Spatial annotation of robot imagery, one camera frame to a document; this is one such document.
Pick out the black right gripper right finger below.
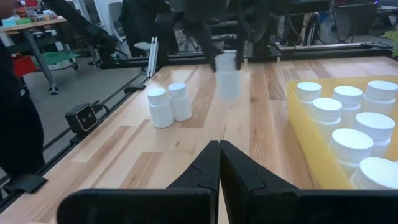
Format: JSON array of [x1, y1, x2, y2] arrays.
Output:
[[220, 140, 299, 224]]

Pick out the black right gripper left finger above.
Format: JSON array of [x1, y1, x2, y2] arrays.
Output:
[[166, 140, 221, 191]]

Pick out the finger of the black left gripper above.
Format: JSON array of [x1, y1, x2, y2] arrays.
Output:
[[186, 24, 218, 73], [234, 18, 245, 71]]

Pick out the yellow translucent plastic basket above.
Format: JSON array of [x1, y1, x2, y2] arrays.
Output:
[[286, 74, 398, 190]]

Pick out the black floor fan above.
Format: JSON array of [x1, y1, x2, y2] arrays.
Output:
[[318, 12, 354, 44]]

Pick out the green sheet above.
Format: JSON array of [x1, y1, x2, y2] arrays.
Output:
[[40, 51, 81, 68]]

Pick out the green plant in white pot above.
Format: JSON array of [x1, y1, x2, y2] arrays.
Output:
[[384, 29, 398, 58]]

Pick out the wooden top desk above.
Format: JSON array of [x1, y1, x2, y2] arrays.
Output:
[[0, 17, 78, 96]]

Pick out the red bin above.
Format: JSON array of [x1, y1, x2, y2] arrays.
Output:
[[12, 55, 38, 78]]

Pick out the person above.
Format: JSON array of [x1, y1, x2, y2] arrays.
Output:
[[0, 0, 47, 178]]

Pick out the black table-level camera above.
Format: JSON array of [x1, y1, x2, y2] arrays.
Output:
[[64, 103, 100, 135]]

